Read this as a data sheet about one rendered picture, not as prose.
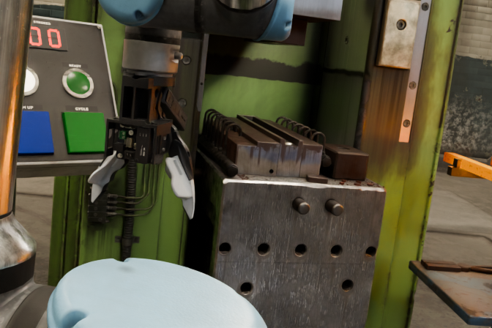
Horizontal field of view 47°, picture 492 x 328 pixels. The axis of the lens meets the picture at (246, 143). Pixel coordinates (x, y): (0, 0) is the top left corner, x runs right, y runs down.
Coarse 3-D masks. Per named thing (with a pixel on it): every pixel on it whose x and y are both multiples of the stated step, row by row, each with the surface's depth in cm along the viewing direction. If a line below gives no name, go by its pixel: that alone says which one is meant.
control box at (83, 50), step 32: (32, 32) 100; (64, 32) 104; (96, 32) 108; (32, 64) 98; (64, 64) 102; (96, 64) 106; (32, 96) 96; (64, 96) 100; (96, 96) 104; (32, 160) 92; (64, 160) 96; (96, 160) 99
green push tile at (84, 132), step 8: (64, 112) 98; (72, 112) 99; (80, 112) 100; (64, 120) 98; (72, 120) 98; (80, 120) 99; (88, 120) 100; (96, 120) 101; (104, 120) 102; (64, 128) 98; (72, 128) 98; (80, 128) 99; (88, 128) 100; (96, 128) 101; (104, 128) 102; (72, 136) 97; (80, 136) 98; (88, 136) 99; (96, 136) 100; (104, 136) 101; (72, 144) 97; (80, 144) 98; (88, 144) 99; (96, 144) 100; (104, 144) 101; (72, 152) 97; (80, 152) 98; (88, 152) 98; (96, 152) 100
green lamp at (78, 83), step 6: (72, 72) 102; (78, 72) 103; (72, 78) 102; (78, 78) 102; (84, 78) 103; (72, 84) 101; (78, 84) 102; (84, 84) 103; (72, 90) 101; (78, 90) 101; (84, 90) 102
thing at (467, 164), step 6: (444, 156) 141; (450, 156) 138; (456, 156) 136; (462, 156) 137; (450, 162) 138; (462, 162) 132; (468, 162) 130; (474, 162) 129; (462, 168) 132; (468, 168) 130; (474, 168) 127; (480, 168) 125; (486, 168) 122; (480, 174) 124; (486, 174) 122
